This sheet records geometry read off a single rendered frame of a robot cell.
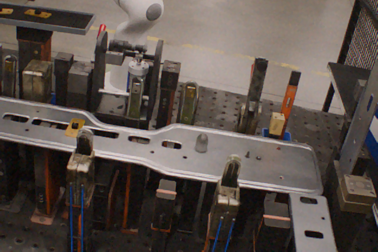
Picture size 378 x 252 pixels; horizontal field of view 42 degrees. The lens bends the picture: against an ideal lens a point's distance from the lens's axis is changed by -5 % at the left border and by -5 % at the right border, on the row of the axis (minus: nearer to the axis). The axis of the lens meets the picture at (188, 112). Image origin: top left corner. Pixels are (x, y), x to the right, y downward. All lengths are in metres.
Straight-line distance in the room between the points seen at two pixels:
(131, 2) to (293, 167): 0.79
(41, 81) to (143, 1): 0.47
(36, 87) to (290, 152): 0.74
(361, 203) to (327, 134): 0.91
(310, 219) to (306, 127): 0.96
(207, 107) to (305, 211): 0.98
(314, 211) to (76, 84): 0.75
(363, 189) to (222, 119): 0.93
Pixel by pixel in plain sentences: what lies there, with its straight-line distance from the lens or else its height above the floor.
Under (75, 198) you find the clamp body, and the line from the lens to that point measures 1.25.
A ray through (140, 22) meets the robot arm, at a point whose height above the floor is 1.11.
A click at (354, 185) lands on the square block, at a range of 1.30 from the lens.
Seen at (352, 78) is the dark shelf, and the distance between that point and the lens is 1.90.
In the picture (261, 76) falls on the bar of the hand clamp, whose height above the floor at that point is 1.16.
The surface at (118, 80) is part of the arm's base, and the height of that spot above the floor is 0.84.
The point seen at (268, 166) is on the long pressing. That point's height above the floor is 1.00.
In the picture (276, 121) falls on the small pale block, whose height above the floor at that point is 1.06.
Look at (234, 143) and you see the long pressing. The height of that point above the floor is 1.00.
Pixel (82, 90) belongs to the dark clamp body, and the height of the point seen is 1.03.
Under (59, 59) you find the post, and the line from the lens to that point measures 1.52.
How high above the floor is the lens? 1.80
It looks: 32 degrees down
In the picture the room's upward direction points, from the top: 10 degrees clockwise
